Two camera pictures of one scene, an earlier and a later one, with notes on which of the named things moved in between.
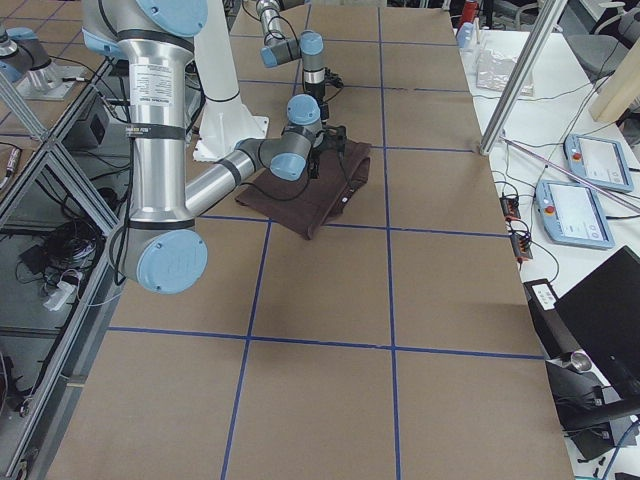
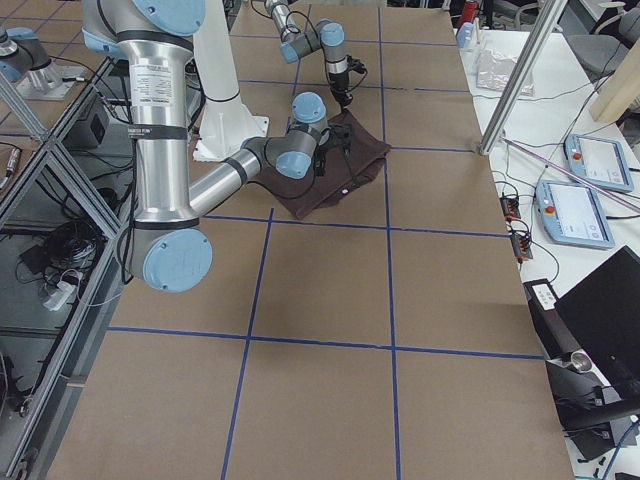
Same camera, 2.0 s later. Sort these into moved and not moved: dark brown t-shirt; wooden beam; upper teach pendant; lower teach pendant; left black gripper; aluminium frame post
Moved: left black gripper; dark brown t-shirt
Not moved: upper teach pendant; wooden beam; aluminium frame post; lower teach pendant
